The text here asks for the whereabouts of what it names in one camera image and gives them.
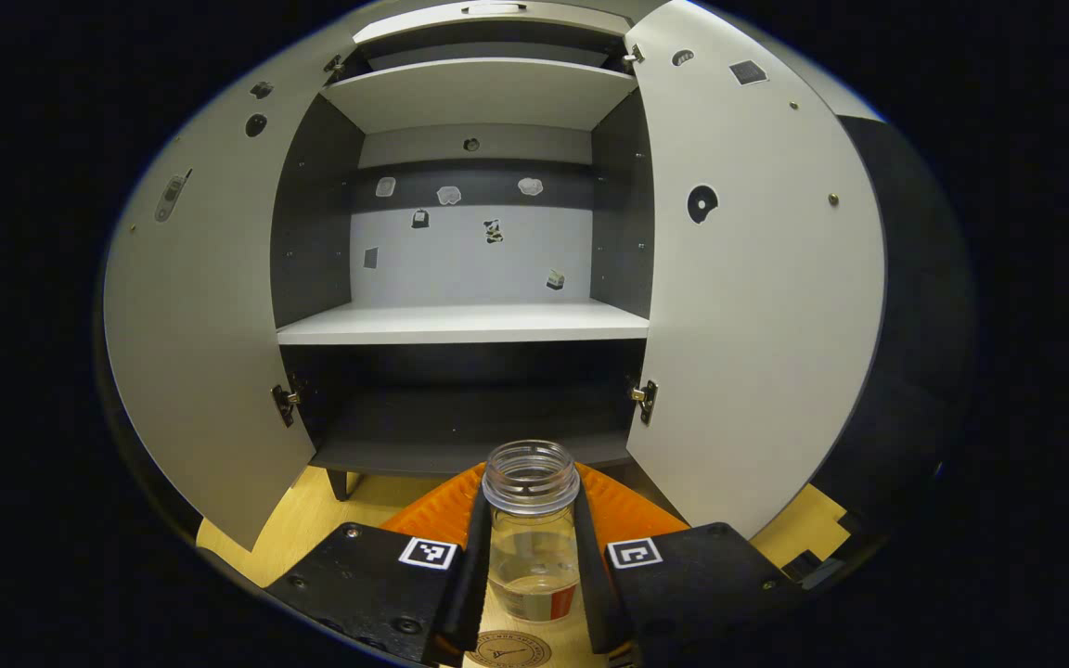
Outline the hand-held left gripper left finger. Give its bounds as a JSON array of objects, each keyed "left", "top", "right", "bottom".
[{"left": 265, "top": 462, "right": 494, "bottom": 667}]

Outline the cabinet door with calendar sticker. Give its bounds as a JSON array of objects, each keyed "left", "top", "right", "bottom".
[{"left": 625, "top": 0, "right": 888, "bottom": 541}]

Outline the cabinet door with camera sticker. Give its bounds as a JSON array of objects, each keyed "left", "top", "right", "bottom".
[{"left": 103, "top": 19, "right": 359, "bottom": 553}]

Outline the clear glass bottle red label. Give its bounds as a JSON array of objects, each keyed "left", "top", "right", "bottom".
[{"left": 482, "top": 440, "right": 582, "bottom": 623}]

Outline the white drawer front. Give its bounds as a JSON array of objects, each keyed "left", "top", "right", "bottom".
[{"left": 352, "top": 0, "right": 633, "bottom": 44}]

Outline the white and grey cabinet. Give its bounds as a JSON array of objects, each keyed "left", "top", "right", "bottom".
[{"left": 270, "top": 0, "right": 656, "bottom": 502}]

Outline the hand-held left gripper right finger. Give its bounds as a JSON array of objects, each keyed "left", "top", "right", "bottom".
[{"left": 574, "top": 462, "right": 814, "bottom": 655}]

